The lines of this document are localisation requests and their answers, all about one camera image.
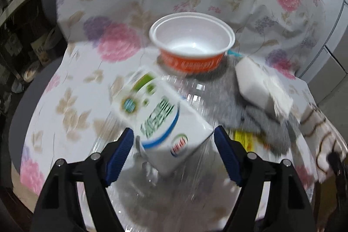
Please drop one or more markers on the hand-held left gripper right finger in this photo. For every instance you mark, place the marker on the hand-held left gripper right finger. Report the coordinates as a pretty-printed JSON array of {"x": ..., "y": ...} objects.
[{"x": 227, "y": 156}]

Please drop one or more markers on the grey fluffy cloth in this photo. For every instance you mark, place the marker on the grey fluffy cloth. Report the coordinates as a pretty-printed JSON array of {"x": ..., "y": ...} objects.
[{"x": 225, "y": 101}]

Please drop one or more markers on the cream cloth with brown lines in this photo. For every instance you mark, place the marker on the cream cloth with brown lines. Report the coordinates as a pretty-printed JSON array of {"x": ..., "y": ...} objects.
[{"x": 326, "y": 137}]

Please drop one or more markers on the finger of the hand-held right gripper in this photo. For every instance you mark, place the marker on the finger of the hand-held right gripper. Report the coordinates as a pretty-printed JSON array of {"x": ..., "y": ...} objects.
[{"x": 335, "y": 160}]

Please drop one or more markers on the orange white plastic bowl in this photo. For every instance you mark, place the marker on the orange white plastic bowl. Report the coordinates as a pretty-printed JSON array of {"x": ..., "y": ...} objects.
[{"x": 190, "y": 39}]

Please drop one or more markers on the white ceramic bowl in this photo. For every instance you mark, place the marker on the white ceramic bowl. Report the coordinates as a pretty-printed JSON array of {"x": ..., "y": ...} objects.
[{"x": 30, "y": 72}]

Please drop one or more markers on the clear plastic bag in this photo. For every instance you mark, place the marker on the clear plastic bag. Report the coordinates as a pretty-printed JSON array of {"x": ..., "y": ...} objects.
[{"x": 174, "y": 194}]

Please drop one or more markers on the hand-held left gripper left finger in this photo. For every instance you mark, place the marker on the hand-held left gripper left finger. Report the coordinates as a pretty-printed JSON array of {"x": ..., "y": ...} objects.
[{"x": 119, "y": 158}]

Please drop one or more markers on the blue straw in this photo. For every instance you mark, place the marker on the blue straw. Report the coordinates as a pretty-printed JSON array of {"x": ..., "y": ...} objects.
[{"x": 235, "y": 53}]

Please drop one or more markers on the grey drawer cabinet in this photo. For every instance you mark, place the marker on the grey drawer cabinet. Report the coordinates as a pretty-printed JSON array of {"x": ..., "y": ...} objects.
[{"x": 337, "y": 44}]

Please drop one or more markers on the grey chair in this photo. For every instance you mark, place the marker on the grey chair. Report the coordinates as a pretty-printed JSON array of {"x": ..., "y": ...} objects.
[{"x": 50, "y": 3}]

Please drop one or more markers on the dark storage shelf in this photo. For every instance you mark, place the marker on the dark storage shelf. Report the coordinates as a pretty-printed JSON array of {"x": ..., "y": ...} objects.
[{"x": 16, "y": 31}]

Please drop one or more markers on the white green milk carton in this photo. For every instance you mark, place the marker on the white green milk carton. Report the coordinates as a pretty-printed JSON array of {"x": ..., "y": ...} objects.
[{"x": 163, "y": 123}]

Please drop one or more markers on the floral printed cloth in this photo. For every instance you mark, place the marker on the floral printed cloth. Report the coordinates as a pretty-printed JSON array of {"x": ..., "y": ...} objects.
[{"x": 108, "y": 3}]

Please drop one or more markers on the white paper box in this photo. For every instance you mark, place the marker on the white paper box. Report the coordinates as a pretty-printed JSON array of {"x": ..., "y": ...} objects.
[{"x": 255, "y": 85}]

